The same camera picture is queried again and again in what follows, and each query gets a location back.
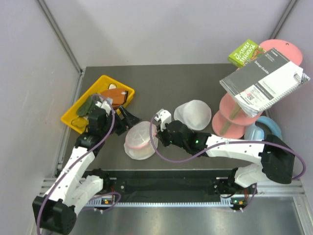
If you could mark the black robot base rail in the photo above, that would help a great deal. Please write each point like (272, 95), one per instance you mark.
(173, 185)

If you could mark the pink tiered stand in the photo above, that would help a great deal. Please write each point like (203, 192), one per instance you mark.
(230, 121)

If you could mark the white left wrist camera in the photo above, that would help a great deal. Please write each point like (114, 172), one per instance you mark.
(104, 104)

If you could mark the green treehouse book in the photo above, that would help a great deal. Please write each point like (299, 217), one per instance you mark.
(245, 53)

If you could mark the blue headphones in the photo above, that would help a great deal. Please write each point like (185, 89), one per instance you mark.
(261, 128)

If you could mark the yellow plastic tray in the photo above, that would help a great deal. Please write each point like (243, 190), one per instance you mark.
(100, 85)

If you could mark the green bra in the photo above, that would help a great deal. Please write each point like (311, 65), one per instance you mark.
(85, 107)

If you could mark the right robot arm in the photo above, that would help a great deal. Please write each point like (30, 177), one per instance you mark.
(269, 159)

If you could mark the white mesh laundry bag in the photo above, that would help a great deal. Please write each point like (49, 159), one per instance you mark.
(195, 114)

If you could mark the grey slotted cable duct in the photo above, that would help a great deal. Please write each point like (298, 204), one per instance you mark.
(108, 201)

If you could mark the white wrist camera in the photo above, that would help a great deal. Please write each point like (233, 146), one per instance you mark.
(104, 104)
(163, 117)

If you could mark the orange bra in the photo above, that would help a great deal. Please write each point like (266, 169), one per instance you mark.
(118, 95)

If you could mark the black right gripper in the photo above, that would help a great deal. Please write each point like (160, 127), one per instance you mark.
(161, 135)

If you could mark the grey setup guide booklet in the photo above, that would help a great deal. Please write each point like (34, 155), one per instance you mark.
(264, 81)

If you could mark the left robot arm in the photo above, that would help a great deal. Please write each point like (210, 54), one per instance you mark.
(57, 210)

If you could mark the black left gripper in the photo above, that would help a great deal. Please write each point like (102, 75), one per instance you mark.
(126, 123)

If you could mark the grey aluminium corner post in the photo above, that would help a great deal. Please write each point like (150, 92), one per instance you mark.
(58, 33)

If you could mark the right aluminium corner post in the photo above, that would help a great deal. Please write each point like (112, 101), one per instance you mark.
(282, 20)

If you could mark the pink-zippered round laundry bag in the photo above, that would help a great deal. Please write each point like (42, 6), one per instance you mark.
(137, 142)

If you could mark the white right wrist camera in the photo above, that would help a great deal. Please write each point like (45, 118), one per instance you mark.
(163, 117)

